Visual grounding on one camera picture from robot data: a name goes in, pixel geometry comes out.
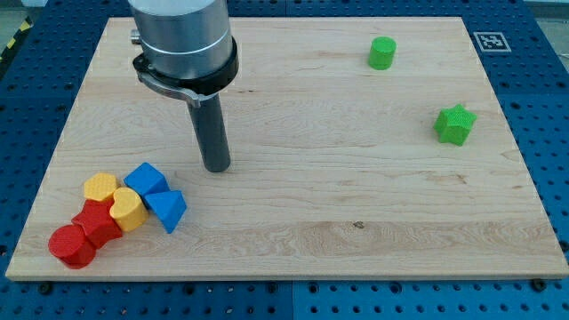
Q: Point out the wooden board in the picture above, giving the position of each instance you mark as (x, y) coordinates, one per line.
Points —
(336, 171)

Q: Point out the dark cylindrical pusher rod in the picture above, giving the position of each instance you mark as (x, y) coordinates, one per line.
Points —
(210, 134)

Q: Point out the blue triangle block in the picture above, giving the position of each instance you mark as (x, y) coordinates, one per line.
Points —
(168, 206)

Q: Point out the blue cube block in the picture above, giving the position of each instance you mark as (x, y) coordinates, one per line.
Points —
(146, 179)

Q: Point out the green cylinder block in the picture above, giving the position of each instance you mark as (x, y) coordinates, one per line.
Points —
(382, 52)

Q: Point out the yellow heart block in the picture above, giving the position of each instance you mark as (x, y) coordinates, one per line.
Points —
(128, 211)

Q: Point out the green star block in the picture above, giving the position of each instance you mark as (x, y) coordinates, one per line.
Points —
(453, 125)

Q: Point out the yellow hexagon block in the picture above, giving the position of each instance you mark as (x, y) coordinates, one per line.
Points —
(101, 186)

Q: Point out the red star block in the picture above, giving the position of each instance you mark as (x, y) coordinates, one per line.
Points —
(96, 222)

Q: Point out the red cylinder block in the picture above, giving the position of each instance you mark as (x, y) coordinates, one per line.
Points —
(70, 245)

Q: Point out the white fiducial marker tag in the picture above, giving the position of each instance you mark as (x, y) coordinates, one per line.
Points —
(490, 41)

